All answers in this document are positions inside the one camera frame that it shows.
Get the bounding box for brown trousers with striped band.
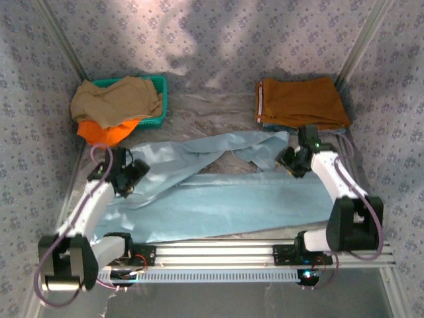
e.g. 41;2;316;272
254;77;352;131

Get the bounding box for light blue trousers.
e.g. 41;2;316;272
94;130;335;244

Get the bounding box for orange trousers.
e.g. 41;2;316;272
76;118;140;148

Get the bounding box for khaki trousers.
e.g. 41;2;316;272
70;76;164;129

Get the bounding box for teal plastic basket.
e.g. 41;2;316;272
91;75;168;131

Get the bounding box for black controller board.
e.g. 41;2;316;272
109;268;138;288
297;268;321;288

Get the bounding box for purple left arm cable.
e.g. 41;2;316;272
34;144;130;307

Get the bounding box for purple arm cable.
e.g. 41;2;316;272
303;134;387;292
34;144;130;307

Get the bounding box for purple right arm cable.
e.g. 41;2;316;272
303;134;387;292

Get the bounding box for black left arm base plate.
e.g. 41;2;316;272
127;244;157;268

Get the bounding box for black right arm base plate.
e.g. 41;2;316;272
272;244;333;266

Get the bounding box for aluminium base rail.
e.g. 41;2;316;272
95;240;397;270

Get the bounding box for aluminium frame post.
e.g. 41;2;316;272
333;0;397;83
34;0;89;83

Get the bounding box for white slotted cable duct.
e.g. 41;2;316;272
97;268;299;285

